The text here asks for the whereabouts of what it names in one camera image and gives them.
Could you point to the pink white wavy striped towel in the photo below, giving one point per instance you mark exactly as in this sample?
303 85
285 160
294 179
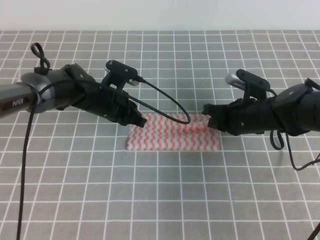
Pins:
162 134

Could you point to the grey checked tablecloth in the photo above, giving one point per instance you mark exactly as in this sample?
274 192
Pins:
83 184

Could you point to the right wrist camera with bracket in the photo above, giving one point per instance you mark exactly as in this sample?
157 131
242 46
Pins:
252 85

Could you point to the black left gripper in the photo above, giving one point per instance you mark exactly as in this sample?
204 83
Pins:
107 102

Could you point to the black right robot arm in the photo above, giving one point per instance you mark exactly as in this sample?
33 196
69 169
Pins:
295 111

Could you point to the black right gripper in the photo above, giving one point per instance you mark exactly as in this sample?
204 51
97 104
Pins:
243 116

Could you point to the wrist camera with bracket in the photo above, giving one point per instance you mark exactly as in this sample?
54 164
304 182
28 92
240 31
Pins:
119 74
252 85

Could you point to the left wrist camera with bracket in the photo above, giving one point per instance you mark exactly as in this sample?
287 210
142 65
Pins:
119 74

